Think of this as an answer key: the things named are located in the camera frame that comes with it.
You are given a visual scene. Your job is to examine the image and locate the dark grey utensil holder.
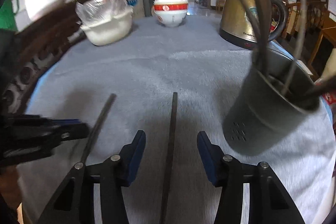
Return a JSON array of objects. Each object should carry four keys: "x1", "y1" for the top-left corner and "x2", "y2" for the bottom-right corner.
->
[{"x1": 223, "y1": 50, "x2": 320, "y2": 156}]

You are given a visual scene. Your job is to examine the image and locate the gold electric kettle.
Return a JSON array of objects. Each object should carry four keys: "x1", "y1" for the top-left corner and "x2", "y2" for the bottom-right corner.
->
[{"x1": 219, "y1": 0, "x2": 288, "y2": 51}]

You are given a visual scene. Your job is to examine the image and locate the green thermos flask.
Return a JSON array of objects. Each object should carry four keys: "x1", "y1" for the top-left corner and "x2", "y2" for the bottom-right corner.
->
[{"x1": 0, "y1": 0, "x2": 19, "y2": 31}]

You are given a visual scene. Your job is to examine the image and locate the dark chopstick four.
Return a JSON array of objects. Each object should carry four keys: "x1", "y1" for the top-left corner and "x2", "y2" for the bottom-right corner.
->
[{"x1": 159, "y1": 92, "x2": 178, "y2": 224}]

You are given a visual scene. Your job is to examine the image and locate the grey tablecloth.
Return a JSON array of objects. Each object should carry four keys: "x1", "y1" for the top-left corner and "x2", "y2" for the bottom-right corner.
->
[{"x1": 18, "y1": 15, "x2": 335, "y2": 223}]

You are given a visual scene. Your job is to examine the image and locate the white pot with plastic bag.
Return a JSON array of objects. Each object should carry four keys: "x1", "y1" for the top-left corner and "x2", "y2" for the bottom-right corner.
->
[{"x1": 75, "y1": 0, "x2": 133, "y2": 46}]

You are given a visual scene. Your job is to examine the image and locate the dark chopstick five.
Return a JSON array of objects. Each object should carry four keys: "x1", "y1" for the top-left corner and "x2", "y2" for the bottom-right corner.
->
[{"x1": 80, "y1": 93, "x2": 116, "y2": 164}]

